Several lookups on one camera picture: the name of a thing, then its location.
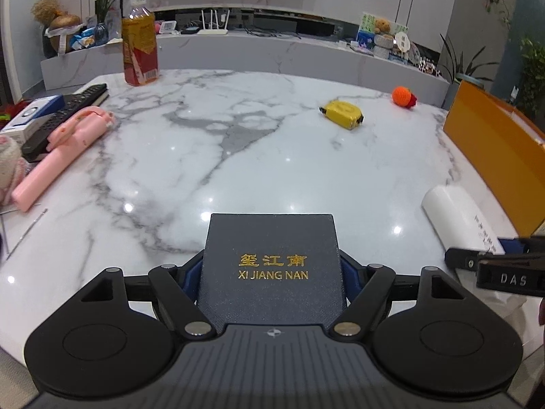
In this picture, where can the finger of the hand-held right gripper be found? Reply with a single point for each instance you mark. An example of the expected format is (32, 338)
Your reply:
(521, 245)
(462, 259)

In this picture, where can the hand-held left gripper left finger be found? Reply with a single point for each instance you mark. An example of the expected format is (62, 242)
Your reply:
(192, 279)

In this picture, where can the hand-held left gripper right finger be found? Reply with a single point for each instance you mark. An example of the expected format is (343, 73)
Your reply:
(348, 275)

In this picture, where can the white glasses case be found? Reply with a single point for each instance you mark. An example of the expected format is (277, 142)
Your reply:
(457, 213)

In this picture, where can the dark grey gift box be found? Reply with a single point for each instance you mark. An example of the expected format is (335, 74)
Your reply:
(272, 260)

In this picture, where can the orange cardboard box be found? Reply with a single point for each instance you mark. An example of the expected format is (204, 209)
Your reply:
(494, 149)

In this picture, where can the yellow tape measure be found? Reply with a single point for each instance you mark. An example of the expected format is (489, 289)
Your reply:
(342, 113)

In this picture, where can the orange crochet toy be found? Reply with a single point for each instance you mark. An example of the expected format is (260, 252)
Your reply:
(402, 96)

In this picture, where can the pink selfie stick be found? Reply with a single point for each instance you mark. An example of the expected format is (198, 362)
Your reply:
(64, 145)

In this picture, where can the large potted plant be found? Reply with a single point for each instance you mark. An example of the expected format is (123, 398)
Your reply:
(462, 66)

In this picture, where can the cow print toy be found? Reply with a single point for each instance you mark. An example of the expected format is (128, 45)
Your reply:
(428, 67)

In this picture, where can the black remote control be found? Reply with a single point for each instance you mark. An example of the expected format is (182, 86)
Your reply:
(64, 115)

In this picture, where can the blue and white box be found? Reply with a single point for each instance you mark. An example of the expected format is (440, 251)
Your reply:
(30, 117)

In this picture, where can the marble television cabinet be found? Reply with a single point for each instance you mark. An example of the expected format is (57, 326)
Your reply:
(255, 53)

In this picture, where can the tea drink bottle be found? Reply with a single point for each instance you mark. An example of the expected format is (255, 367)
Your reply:
(138, 47)

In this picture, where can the brown teddy bear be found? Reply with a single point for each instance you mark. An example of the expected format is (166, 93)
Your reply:
(384, 24)

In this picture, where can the white router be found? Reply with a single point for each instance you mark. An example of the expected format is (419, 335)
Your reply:
(212, 27)

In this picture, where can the pink desk clock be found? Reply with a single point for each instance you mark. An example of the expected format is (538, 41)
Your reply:
(167, 27)

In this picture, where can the dried plant decoration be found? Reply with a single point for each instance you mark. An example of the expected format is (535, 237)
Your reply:
(57, 25)

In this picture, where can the small potted plant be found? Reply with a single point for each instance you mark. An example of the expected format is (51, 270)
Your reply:
(104, 4)

